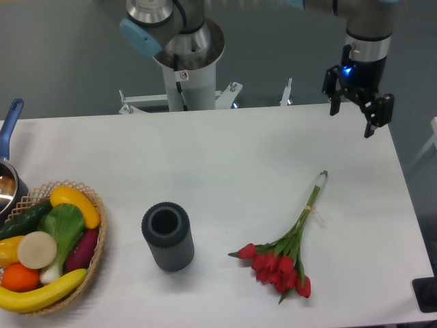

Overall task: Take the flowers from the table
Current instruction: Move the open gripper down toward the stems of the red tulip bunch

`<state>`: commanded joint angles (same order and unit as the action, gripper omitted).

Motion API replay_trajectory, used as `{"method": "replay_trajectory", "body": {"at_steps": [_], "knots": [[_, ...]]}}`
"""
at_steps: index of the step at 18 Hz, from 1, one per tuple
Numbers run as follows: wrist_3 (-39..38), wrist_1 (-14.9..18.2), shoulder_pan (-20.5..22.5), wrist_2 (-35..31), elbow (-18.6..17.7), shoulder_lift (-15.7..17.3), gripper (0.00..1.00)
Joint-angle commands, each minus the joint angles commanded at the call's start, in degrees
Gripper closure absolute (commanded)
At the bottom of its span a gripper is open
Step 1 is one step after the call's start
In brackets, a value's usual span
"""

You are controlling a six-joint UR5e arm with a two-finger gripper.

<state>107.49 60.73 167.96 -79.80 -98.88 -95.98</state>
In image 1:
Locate purple sweet potato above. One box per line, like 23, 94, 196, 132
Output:
64, 230, 98, 273

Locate black device at table edge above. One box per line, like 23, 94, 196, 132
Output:
412, 277, 436, 313

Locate beige round disc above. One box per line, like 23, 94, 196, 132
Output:
17, 231, 57, 269

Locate orange fruit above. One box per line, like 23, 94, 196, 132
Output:
1, 263, 40, 292

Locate blue handled saucepan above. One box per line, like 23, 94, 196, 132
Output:
1, 98, 28, 226

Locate dark grey ribbed vase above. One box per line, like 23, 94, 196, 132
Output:
141, 202, 195, 272

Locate woven wicker basket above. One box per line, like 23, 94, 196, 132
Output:
1, 180, 107, 315

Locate green bok choy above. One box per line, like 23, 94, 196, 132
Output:
37, 204, 85, 285

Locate yellow bell pepper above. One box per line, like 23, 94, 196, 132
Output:
0, 236, 24, 269

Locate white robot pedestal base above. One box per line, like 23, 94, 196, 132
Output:
117, 61, 294, 115

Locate yellow banana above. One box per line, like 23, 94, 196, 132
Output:
1, 269, 87, 314

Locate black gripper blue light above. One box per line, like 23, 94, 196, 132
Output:
322, 57, 395, 138

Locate dark green cucumber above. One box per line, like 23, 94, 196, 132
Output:
1, 200, 53, 240

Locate white frame at right edge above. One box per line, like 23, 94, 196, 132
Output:
406, 117, 436, 174

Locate red tulip bouquet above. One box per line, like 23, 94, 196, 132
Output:
228, 170, 328, 303

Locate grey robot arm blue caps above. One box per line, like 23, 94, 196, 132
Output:
119, 1, 398, 137

